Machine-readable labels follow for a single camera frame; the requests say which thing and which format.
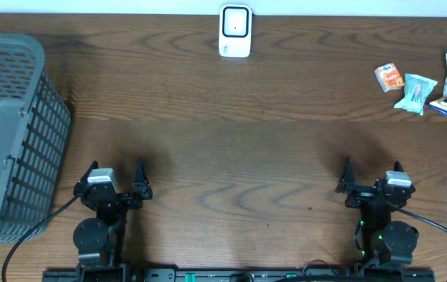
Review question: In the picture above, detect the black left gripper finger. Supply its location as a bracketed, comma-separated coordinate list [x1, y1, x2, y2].
[73, 161, 98, 197]
[133, 158, 153, 200]

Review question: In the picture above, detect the mint green wipes packet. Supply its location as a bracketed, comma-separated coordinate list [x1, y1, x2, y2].
[394, 74, 438, 116]

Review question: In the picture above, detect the orange small carton box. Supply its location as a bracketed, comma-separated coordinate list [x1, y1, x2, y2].
[374, 63, 405, 92]

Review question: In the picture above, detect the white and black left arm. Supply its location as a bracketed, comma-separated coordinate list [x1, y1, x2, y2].
[73, 159, 153, 282]

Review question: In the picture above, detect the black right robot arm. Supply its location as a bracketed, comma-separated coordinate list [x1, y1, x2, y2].
[336, 160, 419, 266]

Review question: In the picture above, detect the white barcode scanner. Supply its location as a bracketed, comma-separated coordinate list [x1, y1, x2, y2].
[218, 4, 253, 58]

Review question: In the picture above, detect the grey plastic mesh basket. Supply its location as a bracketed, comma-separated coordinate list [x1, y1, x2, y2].
[0, 33, 72, 244]

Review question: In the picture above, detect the black left camera cable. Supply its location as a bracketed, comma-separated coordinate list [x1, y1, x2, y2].
[0, 194, 80, 282]

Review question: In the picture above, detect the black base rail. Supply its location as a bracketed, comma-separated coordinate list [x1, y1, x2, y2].
[42, 268, 435, 282]

